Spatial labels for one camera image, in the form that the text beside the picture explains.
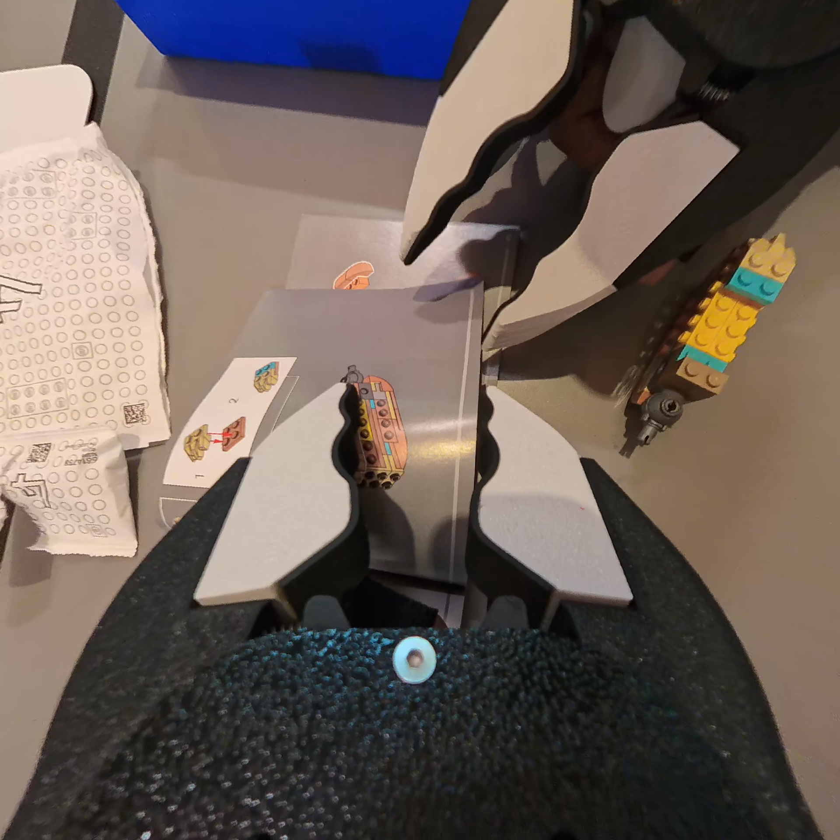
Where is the person's right hand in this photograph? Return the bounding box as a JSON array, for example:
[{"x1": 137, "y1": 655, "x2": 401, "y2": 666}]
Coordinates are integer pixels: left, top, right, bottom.
[{"x1": 554, "y1": 98, "x2": 614, "y2": 165}]

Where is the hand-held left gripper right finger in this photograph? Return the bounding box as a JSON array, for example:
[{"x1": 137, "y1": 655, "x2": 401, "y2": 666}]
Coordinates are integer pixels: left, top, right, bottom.
[{"x1": 471, "y1": 386, "x2": 635, "y2": 606}]

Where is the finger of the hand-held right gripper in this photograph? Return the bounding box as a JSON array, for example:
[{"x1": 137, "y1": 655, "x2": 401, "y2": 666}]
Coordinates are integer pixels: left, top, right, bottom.
[
  {"x1": 481, "y1": 120, "x2": 744, "y2": 350},
  {"x1": 400, "y1": 0, "x2": 587, "y2": 266}
]

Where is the white cardboard piece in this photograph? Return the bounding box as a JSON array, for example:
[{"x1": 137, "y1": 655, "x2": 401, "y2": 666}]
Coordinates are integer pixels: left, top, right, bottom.
[{"x1": 0, "y1": 64, "x2": 93, "y2": 155}]

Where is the small white paper bag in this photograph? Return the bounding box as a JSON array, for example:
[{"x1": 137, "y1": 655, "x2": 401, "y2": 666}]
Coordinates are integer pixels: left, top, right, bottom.
[{"x1": 0, "y1": 423, "x2": 139, "y2": 559}]

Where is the large white paper bag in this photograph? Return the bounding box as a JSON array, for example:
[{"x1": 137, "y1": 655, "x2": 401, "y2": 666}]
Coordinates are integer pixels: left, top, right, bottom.
[{"x1": 0, "y1": 121, "x2": 172, "y2": 454}]

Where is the blue plastic bin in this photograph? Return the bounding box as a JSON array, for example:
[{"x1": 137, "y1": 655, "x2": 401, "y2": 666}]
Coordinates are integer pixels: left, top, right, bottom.
[{"x1": 115, "y1": 0, "x2": 468, "y2": 81}]

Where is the grey lego instruction booklet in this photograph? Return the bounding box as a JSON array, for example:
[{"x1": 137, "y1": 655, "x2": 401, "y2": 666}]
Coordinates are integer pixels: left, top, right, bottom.
[{"x1": 159, "y1": 213, "x2": 522, "y2": 631}]

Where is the multicoloured lego build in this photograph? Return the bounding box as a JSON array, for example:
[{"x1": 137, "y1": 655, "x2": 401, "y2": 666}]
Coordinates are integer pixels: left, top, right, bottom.
[{"x1": 617, "y1": 233, "x2": 798, "y2": 457}]

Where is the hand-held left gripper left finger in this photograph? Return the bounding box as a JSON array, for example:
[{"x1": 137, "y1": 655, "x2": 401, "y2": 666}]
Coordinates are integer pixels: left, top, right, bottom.
[{"x1": 193, "y1": 382, "x2": 368, "y2": 606}]

